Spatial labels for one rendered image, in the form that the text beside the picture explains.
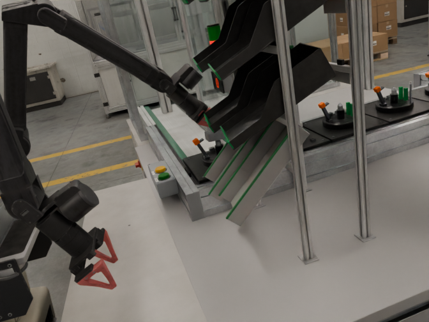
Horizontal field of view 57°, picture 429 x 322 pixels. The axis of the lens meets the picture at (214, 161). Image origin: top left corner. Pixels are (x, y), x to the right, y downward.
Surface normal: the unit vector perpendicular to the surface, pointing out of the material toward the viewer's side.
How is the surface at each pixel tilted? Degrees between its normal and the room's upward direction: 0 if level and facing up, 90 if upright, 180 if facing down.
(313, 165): 90
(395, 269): 0
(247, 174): 90
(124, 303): 0
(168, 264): 0
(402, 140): 90
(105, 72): 90
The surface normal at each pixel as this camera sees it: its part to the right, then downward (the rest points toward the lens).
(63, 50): 0.19, 0.35
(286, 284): -0.18, -0.91
